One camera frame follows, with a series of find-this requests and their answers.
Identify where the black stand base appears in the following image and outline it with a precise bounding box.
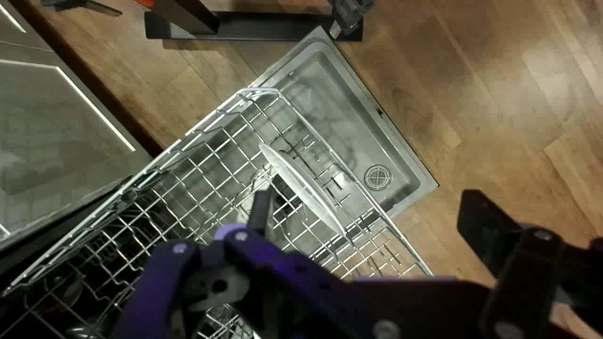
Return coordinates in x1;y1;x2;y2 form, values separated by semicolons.
141;0;366;45

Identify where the grey sink base cabinet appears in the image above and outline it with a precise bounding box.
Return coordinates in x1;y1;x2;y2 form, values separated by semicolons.
0;0;156;253

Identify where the wire dishwasher rack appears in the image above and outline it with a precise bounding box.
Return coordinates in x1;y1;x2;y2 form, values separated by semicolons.
0;87;435;339

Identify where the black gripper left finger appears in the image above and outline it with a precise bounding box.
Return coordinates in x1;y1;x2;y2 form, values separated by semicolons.
109;187;354;339

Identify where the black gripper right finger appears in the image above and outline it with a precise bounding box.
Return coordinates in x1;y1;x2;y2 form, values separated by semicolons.
456;187;603;339

